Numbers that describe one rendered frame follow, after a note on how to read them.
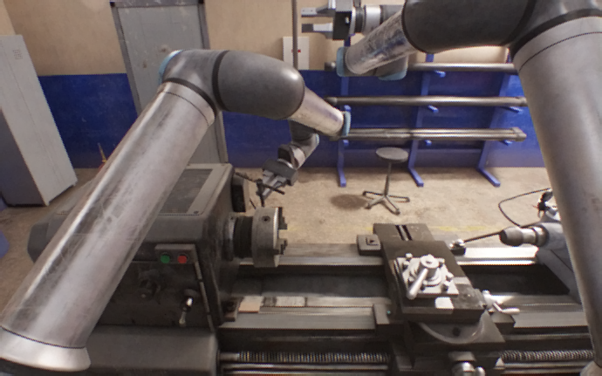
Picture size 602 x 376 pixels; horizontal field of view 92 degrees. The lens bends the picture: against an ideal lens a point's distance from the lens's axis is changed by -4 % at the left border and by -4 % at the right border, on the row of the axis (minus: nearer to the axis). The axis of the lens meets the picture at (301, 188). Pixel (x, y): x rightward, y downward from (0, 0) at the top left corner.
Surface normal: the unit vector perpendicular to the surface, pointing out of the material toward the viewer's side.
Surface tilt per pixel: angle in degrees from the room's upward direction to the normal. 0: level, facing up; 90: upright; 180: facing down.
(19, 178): 90
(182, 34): 90
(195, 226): 45
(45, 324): 54
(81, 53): 90
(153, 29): 90
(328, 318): 36
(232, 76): 72
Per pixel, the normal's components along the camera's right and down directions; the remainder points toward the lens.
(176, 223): -0.02, -0.27
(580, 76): -0.58, -0.14
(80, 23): -0.01, 0.48
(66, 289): 0.54, -0.22
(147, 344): -0.01, -0.48
